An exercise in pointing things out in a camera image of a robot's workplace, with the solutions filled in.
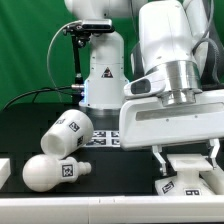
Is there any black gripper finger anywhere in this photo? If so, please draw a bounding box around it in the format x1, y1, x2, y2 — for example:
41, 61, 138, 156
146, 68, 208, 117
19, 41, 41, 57
152, 145, 167, 176
207, 138, 220, 167

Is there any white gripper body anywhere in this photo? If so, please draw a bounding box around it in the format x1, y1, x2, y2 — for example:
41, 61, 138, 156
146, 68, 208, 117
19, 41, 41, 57
119, 90, 224, 150

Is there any white lamp base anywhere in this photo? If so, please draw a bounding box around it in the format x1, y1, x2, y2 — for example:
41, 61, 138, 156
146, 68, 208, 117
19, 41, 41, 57
155, 154, 214, 196

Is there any white lamp bulb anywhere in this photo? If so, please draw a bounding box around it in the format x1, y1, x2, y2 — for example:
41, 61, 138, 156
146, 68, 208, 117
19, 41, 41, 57
22, 154, 92, 192

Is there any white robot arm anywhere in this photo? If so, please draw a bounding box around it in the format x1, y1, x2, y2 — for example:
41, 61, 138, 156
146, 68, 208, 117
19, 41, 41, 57
64, 0, 224, 152

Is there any white lamp shade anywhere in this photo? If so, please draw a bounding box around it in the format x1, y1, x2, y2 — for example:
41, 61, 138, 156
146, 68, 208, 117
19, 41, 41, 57
40, 109, 94, 159

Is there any paper sheet with markers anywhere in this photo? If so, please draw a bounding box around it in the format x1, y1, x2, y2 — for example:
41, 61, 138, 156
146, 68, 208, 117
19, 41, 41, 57
86, 130, 120, 147

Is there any white right rail block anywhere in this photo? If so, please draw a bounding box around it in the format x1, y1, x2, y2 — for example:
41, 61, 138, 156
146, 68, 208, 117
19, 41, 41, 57
200, 166, 224, 195

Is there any white rail block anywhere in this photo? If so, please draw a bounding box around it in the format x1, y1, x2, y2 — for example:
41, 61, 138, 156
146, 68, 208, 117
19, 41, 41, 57
0, 158, 11, 189
200, 166, 224, 195

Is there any white front rail wall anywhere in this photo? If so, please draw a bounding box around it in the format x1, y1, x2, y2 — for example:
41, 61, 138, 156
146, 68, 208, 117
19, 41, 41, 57
0, 196, 224, 224

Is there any black camera on stand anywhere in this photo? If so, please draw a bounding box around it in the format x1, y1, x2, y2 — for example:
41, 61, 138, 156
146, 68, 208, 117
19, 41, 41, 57
63, 19, 115, 85

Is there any grey camera cable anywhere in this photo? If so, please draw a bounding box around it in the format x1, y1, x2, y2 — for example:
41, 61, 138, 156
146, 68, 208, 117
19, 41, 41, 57
46, 20, 83, 103

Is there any white left rail block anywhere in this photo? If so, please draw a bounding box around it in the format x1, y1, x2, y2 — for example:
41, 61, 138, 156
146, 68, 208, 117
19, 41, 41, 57
0, 158, 11, 189

